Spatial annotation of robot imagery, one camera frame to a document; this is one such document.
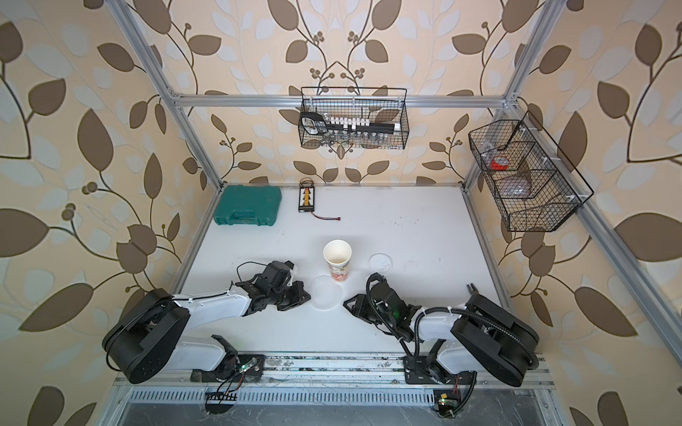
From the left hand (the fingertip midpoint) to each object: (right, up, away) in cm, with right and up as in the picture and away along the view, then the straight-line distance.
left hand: (309, 295), depth 87 cm
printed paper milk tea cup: (+9, +14, -3) cm, 17 cm away
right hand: (+12, -3, -2) cm, 13 cm away
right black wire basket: (+66, +34, -13) cm, 75 cm away
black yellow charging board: (-6, +33, +28) cm, 44 cm away
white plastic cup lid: (+24, +9, +7) cm, 27 cm away
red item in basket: (+60, +43, -6) cm, 74 cm away
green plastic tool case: (-30, +31, +24) cm, 49 cm away
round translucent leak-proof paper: (+5, 0, +2) cm, 6 cm away
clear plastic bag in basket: (+59, +35, -15) cm, 70 cm away
